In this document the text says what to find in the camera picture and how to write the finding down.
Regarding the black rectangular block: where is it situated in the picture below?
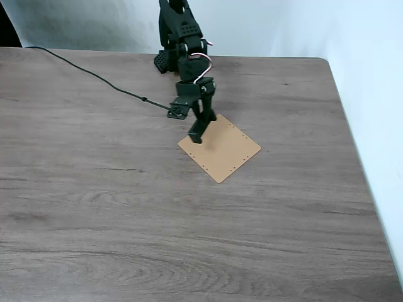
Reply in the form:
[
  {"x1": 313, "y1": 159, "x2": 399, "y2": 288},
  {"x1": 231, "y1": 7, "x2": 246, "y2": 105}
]
[{"x1": 188, "y1": 116, "x2": 211, "y2": 145}]

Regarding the orange board with holes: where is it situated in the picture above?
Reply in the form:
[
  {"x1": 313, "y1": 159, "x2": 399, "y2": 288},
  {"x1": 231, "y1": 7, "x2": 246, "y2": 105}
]
[{"x1": 177, "y1": 113, "x2": 263, "y2": 184}]

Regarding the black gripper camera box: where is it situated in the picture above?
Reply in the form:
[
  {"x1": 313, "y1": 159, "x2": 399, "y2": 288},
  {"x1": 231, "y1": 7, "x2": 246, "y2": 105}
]
[{"x1": 166, "y1": 96, "x2": 193, "y2": 120}]

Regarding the white red wrist wire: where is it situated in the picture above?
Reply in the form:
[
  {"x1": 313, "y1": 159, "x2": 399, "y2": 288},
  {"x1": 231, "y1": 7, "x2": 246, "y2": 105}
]
[{"x1": 188, "y1": 52, "x2": 214, "y2": 85}]

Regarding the black camera cable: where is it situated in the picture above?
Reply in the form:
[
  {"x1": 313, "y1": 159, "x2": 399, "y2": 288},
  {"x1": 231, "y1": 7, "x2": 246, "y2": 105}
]
[{"x1": 24, "y1": 46, "x2": 173, "y2": 113}]

